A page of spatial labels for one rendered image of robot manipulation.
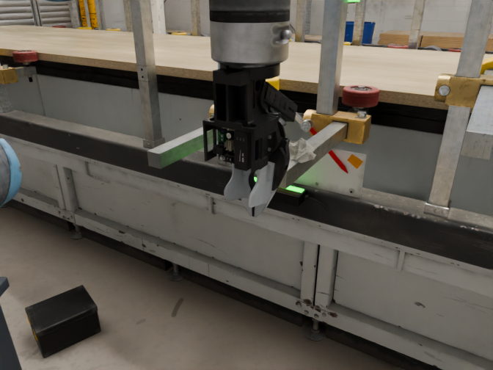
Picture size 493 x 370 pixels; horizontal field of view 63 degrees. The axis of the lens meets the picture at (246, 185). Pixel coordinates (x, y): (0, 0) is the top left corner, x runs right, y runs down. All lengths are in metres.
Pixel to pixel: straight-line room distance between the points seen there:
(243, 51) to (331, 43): 0.42
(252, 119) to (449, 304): 0.96
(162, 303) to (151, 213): 0.36
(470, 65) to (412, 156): 0.35
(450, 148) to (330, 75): 0.27
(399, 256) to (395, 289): 0.36
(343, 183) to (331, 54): 0.27
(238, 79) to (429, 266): 0.67
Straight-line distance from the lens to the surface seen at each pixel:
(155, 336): 1.57
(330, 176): 0.91
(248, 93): 0.46
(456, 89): 0.81
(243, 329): 1.56
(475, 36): 0.80
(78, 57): 1.59
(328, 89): 0.87
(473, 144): 0.53
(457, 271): 0.98
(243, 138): 0.47
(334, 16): 0.85
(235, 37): 0.45
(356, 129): 0.86
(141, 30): 1.12
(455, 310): 1.33
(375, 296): 1.36
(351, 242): 1.01
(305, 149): 0.67
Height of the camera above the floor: 1.10
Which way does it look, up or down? 25 degrees down
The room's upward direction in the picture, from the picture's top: straight up
